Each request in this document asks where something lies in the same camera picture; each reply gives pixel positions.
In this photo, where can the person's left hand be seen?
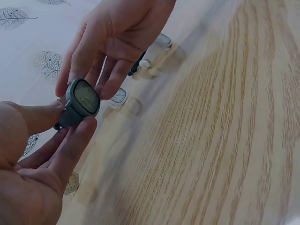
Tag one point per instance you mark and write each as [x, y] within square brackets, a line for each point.
[25, 187]

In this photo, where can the person's right hand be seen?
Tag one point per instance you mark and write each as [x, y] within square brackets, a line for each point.
[117, 30]

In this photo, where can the grey-green square wristwatch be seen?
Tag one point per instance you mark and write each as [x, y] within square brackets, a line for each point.
[85, 98]

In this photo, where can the white wristwatch on stand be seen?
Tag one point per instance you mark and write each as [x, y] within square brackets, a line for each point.
[154, 55]

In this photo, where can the white square-faced wristwatch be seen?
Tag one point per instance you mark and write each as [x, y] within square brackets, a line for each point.
[119, 98]

